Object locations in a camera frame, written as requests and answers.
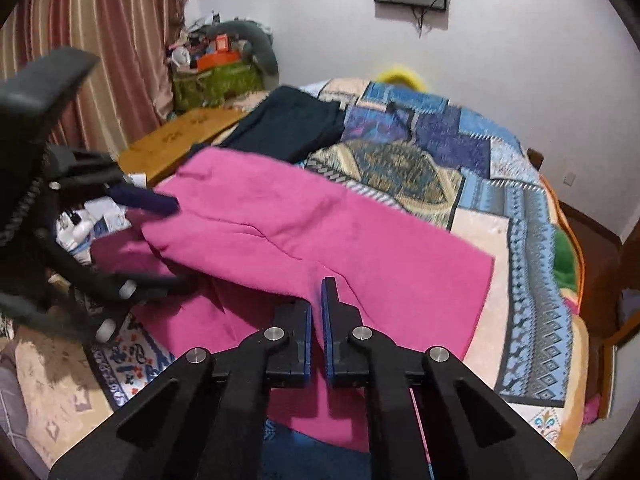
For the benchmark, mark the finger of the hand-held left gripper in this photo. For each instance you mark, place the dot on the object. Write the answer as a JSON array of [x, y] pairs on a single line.
[[147, 201], [150, 286]]

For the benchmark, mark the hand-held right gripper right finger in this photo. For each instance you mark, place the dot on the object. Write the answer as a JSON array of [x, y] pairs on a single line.
[[327, 330]]

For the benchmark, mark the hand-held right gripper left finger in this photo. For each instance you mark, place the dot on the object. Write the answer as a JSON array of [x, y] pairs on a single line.
[[303, 345]]

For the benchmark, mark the pink pants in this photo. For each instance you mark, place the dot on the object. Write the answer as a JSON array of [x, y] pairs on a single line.
[[280, 220]]

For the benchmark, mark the white and blue box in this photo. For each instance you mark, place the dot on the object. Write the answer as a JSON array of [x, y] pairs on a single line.
[[114, 220]]

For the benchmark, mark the white plastic bottle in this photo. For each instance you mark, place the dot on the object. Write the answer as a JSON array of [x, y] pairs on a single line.
[[80, 234]]

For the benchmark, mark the striped pink curtain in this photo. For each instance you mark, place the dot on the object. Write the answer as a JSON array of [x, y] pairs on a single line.
[[100, 35]]

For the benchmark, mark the green patterned bag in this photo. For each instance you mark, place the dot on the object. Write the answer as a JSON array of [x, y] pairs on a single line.
[[215, 84]]

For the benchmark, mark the beige patterned sheet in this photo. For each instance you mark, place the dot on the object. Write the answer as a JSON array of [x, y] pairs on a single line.
[[50, 390]]

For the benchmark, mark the orange box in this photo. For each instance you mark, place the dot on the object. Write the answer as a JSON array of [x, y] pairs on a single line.
[[216, 61]]

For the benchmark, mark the dark folded garment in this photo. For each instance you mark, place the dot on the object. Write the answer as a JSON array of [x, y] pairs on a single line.
[[290, 125]]

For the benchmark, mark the blue patterned patchwork blanket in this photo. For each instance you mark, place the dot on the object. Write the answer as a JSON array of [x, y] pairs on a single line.
[[400, 170]]

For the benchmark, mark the green fleece blanket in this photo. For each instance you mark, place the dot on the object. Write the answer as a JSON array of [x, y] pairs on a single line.
[[565, 260]]

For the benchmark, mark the yellow plush item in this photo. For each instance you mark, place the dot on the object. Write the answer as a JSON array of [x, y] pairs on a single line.
[[400, 75]]

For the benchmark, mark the wooden bed frame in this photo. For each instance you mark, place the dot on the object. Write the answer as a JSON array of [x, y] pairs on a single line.
[[592, 245]]

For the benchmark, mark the white wall socket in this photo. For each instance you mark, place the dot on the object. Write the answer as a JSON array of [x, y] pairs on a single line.
[[569, 177]]

